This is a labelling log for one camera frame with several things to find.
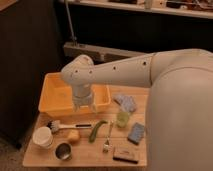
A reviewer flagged dark cabinet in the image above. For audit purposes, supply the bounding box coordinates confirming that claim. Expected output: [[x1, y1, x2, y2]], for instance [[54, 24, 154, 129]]
[[0, 0, 62, 149]]

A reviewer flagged silver fork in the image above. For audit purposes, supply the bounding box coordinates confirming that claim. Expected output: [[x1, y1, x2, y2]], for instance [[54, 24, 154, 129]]
[[103, 121, 114, 153]]

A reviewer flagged white paper cup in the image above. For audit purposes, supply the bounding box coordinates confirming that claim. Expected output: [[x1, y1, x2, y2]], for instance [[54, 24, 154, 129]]
[[32, 126, 53, 148]]

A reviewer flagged blue sponge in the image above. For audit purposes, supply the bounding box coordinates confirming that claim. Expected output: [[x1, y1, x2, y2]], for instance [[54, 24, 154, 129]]
[[127, 123, 145, 145]]

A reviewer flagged small metal cup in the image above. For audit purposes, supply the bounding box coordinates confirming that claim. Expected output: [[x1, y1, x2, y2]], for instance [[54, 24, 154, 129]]
[[55, 143, 72, 160]]

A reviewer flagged green cucumber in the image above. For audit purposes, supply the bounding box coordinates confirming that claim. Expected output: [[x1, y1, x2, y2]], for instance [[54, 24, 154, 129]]
[[88, 120, 108, 143]]

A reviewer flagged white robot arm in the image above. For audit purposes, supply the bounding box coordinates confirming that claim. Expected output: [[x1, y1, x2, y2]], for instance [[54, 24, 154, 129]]
[[61, 49, 213, 171]]

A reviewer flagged dark brown block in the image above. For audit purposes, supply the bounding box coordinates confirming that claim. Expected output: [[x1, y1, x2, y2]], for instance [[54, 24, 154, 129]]
[[113, 147, 139, 164]]

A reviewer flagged white shelf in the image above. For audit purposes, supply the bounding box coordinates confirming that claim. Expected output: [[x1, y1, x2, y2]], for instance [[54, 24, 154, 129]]
[[59, 0, 213, 20]]

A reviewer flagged green plastic cup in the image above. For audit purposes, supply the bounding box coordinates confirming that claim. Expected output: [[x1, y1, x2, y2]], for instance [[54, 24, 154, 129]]
[[116, 112, 129, 128]]

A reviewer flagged yellow apple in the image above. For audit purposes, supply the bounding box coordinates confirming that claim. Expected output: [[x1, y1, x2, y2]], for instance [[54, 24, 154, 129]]
[[67, 130, 80, 143]]

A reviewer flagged dish brush white handle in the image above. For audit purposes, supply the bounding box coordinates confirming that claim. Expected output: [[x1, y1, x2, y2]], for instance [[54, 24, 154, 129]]
[[47, 120, 92, 133]]

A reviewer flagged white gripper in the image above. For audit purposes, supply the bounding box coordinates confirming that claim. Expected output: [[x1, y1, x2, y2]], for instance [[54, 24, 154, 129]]
[[72, 84, 97, 113]]

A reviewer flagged yellow plastic bin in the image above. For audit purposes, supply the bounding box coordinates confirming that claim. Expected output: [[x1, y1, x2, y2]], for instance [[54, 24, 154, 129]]
[[38, 72, 111, 117]]

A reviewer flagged grey metal rail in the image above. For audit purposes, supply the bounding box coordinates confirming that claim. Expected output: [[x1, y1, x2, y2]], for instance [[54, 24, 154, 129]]
[[63, 42, 144, 64]]

